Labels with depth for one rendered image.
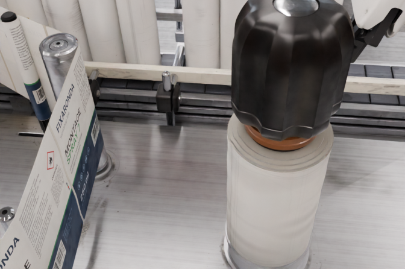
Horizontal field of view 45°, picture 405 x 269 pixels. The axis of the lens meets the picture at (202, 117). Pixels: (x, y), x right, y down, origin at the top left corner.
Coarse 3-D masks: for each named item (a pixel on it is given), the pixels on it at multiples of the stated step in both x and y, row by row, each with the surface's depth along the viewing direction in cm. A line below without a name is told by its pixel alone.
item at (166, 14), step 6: (156, 12) 70; (162, 12) 70; (168, 12) 70; (174, 12) 70; (180, 12) 70; (162, 18) 70; (168, 18) 70; (174, 18) 70; (180, 18) 70; (402, 30) 67
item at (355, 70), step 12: (168, 60) 75; (348, 72) 72; (360, 72) 72; (372, 72) 72; (384, 72) 72; (396, 72) 72; (108, 84) 72; (120, 84) 72; (132, 84) 71; (144, 84) 71; (156, 84) 71; (180, 84) 71; (192, 84) 71; (204, 84) 71; (216, 84) 71; (348, 96) 68; (360, 96) 68; (372, 96) 68; (384, 96) 68; (396, 96) 68
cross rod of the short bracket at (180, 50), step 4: (180, 48) 72; (176, 52) 72; (180, 52) 72; (176, 56) 71; (180, 56) 71; (176, 60) 70; (180, 60) 71; (176, 64) 70; (180, 64) 70; (172, 76) 68; (176, 76) 68; (172, 80) 67; (176, 80) 68
